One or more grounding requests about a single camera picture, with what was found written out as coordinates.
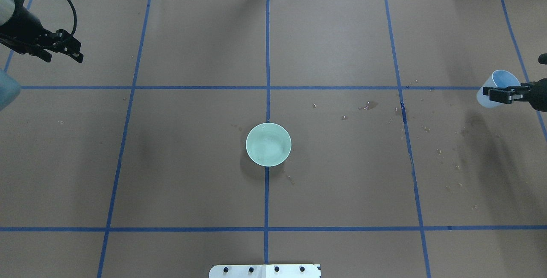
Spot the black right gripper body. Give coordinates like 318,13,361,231
528,78,547,112

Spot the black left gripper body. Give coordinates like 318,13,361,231
0,0,84,63

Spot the light blue plastic cup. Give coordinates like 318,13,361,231
476,70,521,108

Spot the green plastic bowl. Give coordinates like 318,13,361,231
245,122,292,167

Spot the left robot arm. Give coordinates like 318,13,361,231
0,0,84,110

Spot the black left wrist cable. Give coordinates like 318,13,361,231
26,0,78,47

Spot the white camera stand base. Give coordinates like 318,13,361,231
209,264,322,278

